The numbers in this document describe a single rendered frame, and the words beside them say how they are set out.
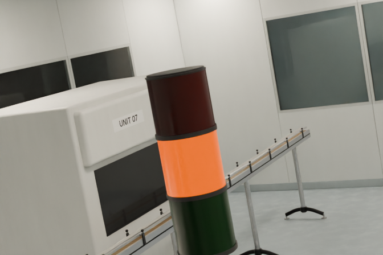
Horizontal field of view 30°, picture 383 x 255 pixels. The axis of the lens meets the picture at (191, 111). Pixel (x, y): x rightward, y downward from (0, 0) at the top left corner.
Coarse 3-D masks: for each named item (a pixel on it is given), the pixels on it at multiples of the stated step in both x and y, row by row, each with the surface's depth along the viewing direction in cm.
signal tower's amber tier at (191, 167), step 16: (160, 144) 57; (176, 144) 56; (192, 144) 56; (208, 144) 56; (176, 160) 56; (192, 160) 56; (208, 160) 56; (176, 176) 56; (192, 176) 56; (208, 176) 56; (224, 176) 58; (176, 192) 57; (192, 192) 56; (208, 192) 56
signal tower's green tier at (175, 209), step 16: (224, 192) 58; (176, 208) 57; (192, 208) 56; (208, 208) 56; (224, 208) 57; (176, 224) 58; (192, 224) 57; (208, 224) 57; (224, 224) 57; (176, 240) 59; (192, 240) 57; (208, 240) 57; (224, 240) 57
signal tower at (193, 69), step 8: (160, 72) 58; (168, 72) 57; (176, 72) 55; (184, 72) 55; (192, 72) 55; (208, 128) 56; (216, 128) 57; (160, 136) 57; (168, 136) 56; (176, 136) 56; (184, 136) 56; (192, 136) 56; (216, 192) 57; (176, 200) 57; (184, 200) 56; (192, 200) 56; (232, 248) 58
